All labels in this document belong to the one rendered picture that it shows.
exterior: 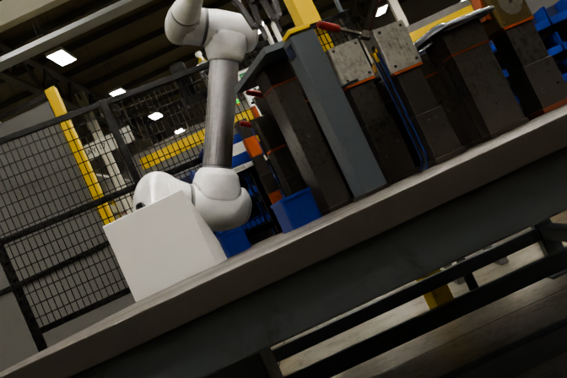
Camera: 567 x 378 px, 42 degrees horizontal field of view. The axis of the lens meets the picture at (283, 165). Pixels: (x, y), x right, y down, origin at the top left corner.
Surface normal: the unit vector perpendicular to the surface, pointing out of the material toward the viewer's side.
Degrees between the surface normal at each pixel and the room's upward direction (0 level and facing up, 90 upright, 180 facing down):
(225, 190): 99
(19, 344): 90
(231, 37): 104
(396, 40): 90
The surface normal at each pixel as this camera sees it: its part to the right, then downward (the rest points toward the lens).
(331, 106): 0.28, -0.20
